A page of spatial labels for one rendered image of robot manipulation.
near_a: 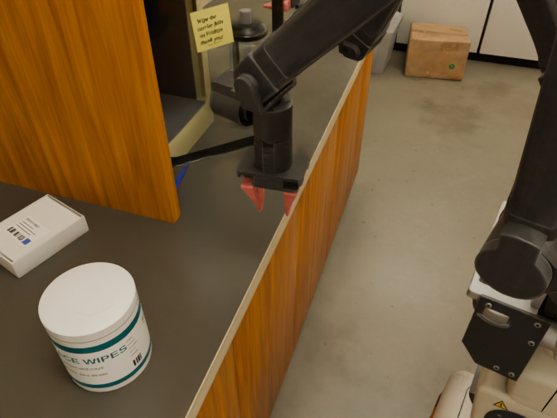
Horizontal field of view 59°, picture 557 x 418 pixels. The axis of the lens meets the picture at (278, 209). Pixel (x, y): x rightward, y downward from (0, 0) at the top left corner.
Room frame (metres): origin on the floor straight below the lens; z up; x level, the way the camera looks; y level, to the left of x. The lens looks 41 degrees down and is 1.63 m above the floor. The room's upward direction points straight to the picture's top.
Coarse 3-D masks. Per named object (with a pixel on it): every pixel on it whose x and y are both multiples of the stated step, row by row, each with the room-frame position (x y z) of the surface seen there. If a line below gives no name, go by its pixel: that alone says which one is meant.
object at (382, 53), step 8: (400, 16) 3.62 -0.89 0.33; (392, 24) 3.46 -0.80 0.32; (392, 32) 3.31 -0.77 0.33; (384, 40) 3.34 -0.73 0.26; (392, 40) 3.45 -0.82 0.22; (376, 48) 3.35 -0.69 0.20; (384, 48) 3.34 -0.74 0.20; (392, 48) 3.59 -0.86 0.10; (376, 56) 3.36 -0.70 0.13; (384, 56) 3.34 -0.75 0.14; (376, 64) 3.36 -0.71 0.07; (384, 64) 3.34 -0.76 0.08; (376, 72) 3.37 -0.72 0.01
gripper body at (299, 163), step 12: (264, 144) 0.59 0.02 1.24; (276, 144) 0.59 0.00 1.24; (288, 144) 0.60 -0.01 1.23; (252, 156) 0.63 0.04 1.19; (264, 156) 0.59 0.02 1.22; (276, 156) 0.59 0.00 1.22; (288, 156) 0.60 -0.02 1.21; (300, 156) 0.63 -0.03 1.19; (240, 168) 0.60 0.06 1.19; (252, 168) 0.60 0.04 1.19; (264, 168) 0.59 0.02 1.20; (276, 168) 0.59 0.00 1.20; (288, 168) 0.60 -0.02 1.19; (300, 168) 0.60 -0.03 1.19; (288, 180) 0.57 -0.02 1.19; (300, 180) 0.57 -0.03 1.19
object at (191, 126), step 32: (160, 0) 0.88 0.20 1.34; (192, 0) 0.91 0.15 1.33; (224, 0) 0.94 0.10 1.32; (256, 0) 0.97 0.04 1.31; (160, 32) 0.88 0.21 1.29; (192, 32) 0.91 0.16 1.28; (256, 32) 0.97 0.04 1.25; (160, 64) 0.87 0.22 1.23; (192, 64) 0.90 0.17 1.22; (224, 64) 0.93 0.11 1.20; (160, 96) 0.87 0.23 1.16; (192, 96) 0.90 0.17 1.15; (192, 128) 0.89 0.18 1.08; (224, 128) 0.93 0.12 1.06; (192, 160) 0.89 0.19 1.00
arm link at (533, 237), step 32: (544, 96) 0.37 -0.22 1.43; (544, 128) 0.37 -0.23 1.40; (544, 160) 0.37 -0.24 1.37; (512, 192) 0.39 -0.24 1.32; (544, 192) 0.37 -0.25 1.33; (512, 224) 0.37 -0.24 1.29; (544, 224) 0.36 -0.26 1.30; (480, 256) 0.38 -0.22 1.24; (512, 256) 0.35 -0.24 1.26; (512, 288) 0.35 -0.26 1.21; (544, 288) 0.33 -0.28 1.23
